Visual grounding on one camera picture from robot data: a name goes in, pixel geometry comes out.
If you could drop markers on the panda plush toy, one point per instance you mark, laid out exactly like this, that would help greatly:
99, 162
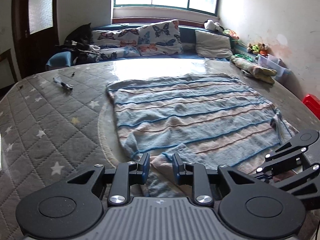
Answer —
211, 25

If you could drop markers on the dark wooden door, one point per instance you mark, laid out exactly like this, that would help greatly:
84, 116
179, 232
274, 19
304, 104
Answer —
40, 45

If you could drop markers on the clear plastic storage box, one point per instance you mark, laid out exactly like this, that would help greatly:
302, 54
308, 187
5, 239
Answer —
275, 63

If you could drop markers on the red plastic stool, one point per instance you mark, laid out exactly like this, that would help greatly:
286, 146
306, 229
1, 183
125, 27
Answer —
312, 105

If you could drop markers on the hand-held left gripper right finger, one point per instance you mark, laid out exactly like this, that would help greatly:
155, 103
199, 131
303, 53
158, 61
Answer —
177, 168

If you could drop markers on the orange green plush toy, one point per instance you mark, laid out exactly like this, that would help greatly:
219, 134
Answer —
230, 33

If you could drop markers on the brown plush toys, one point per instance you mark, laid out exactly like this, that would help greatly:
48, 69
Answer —
257, 48

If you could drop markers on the silver black pen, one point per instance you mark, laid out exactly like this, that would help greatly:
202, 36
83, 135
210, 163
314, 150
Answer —
63, 85

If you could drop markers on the grey pillow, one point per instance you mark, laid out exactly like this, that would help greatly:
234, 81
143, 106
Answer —
212, 45

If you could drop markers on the folded yellow green towel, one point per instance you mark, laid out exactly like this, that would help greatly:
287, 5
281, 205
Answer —
255, 70

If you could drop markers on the dark wooden side table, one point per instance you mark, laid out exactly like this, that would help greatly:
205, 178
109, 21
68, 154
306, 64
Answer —
7, 67

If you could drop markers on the grey quilted star table cover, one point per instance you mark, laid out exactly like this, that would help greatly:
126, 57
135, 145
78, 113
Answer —
50, 120

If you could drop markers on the blue sofa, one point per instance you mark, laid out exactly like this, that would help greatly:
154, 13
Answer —
187, 37

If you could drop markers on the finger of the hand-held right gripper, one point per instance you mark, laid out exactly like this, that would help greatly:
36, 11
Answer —
295, 180
285, 151

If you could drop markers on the black bag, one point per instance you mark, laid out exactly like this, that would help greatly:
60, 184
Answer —
80, 45

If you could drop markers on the blue striped towel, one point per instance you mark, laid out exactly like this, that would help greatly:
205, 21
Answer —
190, 115

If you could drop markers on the square butterfly print pillow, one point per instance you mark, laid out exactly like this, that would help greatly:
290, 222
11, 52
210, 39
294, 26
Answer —
160, 38

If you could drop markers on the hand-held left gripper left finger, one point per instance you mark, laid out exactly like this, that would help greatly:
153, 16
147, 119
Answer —
145, 167

